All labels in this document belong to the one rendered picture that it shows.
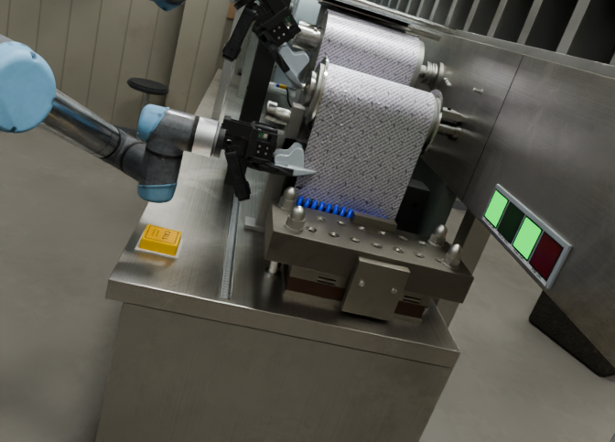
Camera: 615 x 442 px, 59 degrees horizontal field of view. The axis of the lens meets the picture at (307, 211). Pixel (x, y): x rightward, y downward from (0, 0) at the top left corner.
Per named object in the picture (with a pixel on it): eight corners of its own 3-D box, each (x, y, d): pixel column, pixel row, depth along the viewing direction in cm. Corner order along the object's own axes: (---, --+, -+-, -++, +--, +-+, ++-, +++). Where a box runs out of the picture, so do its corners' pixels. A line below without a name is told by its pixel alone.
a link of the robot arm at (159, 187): (146, 181, 121) (156, 134, 117) (181, 202, 116) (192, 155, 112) (117, 186, 115) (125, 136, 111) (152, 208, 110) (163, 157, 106)
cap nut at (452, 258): (438, 258, 109) (447, 238, 107) (455, 262, 109) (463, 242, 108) (444, 267, 105) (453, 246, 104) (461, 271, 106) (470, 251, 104)
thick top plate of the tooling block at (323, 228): (264, 224, 115) (272, 198, 112) (438, 264, 122) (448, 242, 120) (264, 259, 100) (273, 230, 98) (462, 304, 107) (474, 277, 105)
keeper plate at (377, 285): (339, 305, 105) (358, 255, 101) (388, 315, 107) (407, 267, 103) (341, 312, 103) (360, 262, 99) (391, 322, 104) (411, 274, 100)
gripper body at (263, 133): (281, 136, 108) (221, 120, 106) (270, 177, 111) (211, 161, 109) (280, 127, 115) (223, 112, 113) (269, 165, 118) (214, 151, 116)
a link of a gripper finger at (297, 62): (321, 77, 112) (296, 37, 109) (297, 93, 113) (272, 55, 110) (320, 75, 115) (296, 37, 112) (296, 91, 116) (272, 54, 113)
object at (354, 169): (290, 199, 117) (315, 118, 111) (392, 224, 122) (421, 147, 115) (290, 200, 117) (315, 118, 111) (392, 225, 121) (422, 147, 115)
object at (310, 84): (303, 108, 112) (299, 103, 119) (312, 111, 112) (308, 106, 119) (313, 71, 110) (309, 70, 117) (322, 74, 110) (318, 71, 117)
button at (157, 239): (145, 233, 111) (147, 222, 110) (179, 242, 112) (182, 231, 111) (138, 249, 104) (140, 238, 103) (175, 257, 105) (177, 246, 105)
